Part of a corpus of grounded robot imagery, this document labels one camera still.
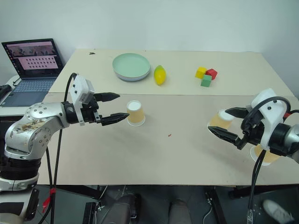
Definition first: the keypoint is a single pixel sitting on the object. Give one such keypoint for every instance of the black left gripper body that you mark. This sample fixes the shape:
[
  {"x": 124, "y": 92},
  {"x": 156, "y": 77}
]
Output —
[{"x": 90, "y": 114}]

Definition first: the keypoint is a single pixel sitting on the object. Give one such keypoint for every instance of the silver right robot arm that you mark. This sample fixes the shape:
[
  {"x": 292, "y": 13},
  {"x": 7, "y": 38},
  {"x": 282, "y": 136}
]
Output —
[{"x": 288, "y": 140}]

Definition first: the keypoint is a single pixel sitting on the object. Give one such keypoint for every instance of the white black robot torso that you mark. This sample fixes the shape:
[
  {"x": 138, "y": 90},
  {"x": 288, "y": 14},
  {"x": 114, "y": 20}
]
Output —
[{"x": 29, "y": 206}]

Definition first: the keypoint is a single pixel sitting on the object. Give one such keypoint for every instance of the red wooden cube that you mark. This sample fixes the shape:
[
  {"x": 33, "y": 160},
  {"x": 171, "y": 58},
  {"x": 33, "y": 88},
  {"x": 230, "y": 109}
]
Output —
[{"x": 213, "y": 73}]

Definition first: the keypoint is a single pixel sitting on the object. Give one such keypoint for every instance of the green plastic plate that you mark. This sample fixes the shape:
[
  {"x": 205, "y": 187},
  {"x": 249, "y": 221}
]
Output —
[{"x": 130, "y": 64}]

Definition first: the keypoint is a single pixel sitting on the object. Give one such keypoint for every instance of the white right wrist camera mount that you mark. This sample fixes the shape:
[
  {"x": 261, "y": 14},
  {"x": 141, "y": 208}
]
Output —
[{"x": 272, "y": 116}]

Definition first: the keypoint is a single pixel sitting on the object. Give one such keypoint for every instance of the yellow wooden cube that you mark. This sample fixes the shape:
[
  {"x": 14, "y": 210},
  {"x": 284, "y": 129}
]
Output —
[{"x": 200, "y": 72}]

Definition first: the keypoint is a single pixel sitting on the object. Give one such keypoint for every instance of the green wooden cube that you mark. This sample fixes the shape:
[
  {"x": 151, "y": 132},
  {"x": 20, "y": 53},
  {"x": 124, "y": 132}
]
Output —
[{"x": 206, "y": 81}]

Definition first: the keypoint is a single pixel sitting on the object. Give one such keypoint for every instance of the black device beside laptop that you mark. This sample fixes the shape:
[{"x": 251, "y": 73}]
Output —
[{"x": 4, "y": 89}]

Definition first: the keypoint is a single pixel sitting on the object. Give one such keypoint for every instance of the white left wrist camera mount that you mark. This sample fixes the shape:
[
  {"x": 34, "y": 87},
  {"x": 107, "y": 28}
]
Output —
[{"x": 80, "y": 87}]

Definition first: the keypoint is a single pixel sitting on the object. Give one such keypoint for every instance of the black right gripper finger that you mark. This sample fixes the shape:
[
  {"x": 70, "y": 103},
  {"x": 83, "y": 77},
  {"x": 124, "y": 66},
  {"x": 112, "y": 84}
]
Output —
[
  {"x": 224, "y": 134},
  {"x": 237, "y": 113}
]

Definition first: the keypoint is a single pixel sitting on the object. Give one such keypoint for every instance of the yellow toy lemon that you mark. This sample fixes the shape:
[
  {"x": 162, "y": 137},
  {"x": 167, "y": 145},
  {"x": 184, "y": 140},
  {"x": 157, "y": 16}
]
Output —
[{"x": 160, "y": 75}]

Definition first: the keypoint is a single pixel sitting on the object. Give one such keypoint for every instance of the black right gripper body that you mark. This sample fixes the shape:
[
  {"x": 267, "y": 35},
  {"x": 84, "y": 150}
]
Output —
[{"x": 253, "y": 130}]

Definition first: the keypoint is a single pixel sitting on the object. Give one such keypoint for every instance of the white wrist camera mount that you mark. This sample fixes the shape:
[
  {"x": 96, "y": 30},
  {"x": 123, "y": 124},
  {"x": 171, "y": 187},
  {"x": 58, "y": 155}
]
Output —
[
  {"x": 80, "y": 87},
  {"x": 272, "y": 116}
]

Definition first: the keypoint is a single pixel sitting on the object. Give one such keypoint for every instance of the pale blue plastic plate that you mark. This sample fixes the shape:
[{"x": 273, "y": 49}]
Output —
[{"x": 130, "y": 80}]

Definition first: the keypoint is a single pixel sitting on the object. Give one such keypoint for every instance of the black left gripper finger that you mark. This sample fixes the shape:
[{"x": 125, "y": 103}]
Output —
[
  {"x": 114, "y": 118},
  {"x": 107, "y": 96}
]

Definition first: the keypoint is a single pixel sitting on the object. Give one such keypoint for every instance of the dark rounded shape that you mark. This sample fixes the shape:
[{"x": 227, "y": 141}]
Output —
[{"x": 179, "y": 211}]

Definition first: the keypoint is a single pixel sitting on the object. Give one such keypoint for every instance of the black table frame beam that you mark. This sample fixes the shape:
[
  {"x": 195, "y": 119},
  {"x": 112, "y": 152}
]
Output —
[{"x": 243, "y": 191}]

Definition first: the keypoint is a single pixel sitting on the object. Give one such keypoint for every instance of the grey open laptop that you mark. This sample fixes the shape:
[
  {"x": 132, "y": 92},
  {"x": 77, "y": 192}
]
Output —
[{"x": 32, "y": 60}]

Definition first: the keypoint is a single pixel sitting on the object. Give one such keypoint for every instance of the white shoe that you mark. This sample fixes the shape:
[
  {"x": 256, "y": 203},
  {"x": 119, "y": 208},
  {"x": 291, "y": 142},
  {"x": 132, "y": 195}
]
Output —
[{"x": 276, "y": 210}]

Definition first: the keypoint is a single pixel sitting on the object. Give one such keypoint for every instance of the tan paper cup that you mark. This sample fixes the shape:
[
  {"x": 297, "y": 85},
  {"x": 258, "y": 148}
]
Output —
[
  {"x": 135, "y": 114},
  {"x": 218, "y": 121},
  {"x": 269, "y": 158}
]

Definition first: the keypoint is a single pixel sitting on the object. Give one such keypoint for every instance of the black table leg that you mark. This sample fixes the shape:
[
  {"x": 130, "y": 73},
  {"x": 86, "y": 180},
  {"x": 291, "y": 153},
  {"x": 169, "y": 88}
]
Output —
[{"x": 216, "y": 205}]

